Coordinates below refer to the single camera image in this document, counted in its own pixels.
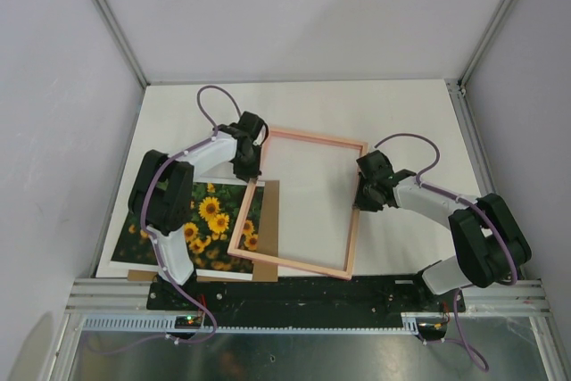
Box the sunflower photo print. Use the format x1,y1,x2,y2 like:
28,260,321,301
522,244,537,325
110,178,254,281

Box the brown cardboard backing board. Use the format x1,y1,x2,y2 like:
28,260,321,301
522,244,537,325
127,180,279,283

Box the pink wooden picture frame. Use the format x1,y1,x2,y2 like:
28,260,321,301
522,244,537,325
228,127,368,280

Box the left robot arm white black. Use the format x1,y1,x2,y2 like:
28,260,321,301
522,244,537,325
128,112,269,310

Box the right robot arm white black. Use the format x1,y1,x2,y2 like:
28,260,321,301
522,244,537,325
353,150,532,311

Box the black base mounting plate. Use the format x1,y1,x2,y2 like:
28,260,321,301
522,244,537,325
146,275,466,327

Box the grey slotted cable duct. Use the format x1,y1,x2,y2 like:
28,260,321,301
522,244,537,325
82,314,444,335

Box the aluminium front right rail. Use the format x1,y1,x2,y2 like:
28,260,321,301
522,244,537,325
461,277,554,315

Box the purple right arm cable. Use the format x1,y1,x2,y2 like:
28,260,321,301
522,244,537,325
373,132,521,371

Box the left aluminium corner post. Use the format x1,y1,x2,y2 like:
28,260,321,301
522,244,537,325
91,0,149,89

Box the aluminium corner post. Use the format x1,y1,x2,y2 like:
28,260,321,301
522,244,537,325
457,0,518,88
91,0,149,89

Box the right aluminium corner post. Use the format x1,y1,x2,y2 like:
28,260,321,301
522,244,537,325
457,0,518,88

